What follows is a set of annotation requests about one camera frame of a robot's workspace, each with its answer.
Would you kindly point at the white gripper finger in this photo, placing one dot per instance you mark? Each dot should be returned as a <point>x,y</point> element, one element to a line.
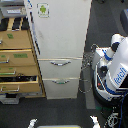
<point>95,121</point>
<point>32,123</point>

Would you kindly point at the white fridge door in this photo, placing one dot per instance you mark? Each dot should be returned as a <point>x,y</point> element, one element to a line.
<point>63,33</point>

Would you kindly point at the wooden drawer cabinet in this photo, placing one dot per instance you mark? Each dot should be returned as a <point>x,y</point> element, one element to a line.
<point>19,69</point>

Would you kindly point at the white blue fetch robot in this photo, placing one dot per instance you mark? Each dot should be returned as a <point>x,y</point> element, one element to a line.
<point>110,66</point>

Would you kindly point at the white refrigerator body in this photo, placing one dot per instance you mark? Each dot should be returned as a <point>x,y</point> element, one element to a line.
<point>52,72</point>

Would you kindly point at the green android sticker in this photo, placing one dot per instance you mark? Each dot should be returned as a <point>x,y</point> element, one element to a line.
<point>43,10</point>

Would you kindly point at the grey box on cabinet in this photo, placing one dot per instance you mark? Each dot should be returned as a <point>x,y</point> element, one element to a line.
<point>13,11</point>

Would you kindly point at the bottom fridge drawer handle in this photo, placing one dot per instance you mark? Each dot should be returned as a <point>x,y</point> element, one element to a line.
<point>61,81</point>

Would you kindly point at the fridge drawer handle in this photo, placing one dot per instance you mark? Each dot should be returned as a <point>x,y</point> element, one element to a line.
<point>61,81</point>
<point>60,63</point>

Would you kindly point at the middle fridge drawer handle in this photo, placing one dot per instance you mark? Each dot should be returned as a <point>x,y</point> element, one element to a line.
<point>60,63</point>

